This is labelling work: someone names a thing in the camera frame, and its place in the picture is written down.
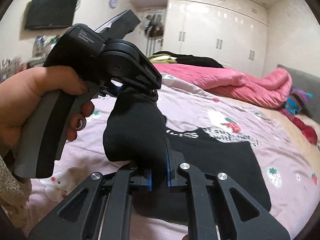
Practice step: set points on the black sweater with orange patches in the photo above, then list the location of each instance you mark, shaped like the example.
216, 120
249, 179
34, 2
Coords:
136, 131

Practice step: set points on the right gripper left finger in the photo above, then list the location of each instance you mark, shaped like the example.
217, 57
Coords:
99, 208

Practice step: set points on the round wall clock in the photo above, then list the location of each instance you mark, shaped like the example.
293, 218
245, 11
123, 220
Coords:
113, 3

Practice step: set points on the person's left hand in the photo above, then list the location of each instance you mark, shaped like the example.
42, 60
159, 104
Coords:
21, 93

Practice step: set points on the pink strawberry print quilt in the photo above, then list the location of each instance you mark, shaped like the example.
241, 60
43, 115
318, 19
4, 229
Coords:
288, 162

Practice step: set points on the white wardrobe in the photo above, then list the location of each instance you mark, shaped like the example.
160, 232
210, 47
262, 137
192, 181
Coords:
232, 39

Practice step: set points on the green garment on bed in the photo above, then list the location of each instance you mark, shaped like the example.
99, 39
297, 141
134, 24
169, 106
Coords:
162, 58

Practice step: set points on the wall mounted television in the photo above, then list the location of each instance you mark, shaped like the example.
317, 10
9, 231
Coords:
50, 14

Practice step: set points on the grey padded headboard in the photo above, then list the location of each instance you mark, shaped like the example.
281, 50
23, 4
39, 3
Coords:
307, 83

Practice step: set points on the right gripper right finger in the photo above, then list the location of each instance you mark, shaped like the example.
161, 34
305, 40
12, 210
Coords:
218, 189

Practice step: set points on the colourful striped cloth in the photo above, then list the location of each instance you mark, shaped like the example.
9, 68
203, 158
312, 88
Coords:
297, 101

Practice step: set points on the pink folded blanket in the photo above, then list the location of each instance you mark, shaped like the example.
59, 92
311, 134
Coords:
268, 92

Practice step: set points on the red cloth at bedside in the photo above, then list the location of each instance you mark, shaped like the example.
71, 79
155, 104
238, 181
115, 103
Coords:
308, 131

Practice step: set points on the black garment on bed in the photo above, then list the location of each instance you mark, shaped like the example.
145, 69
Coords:
189, 59

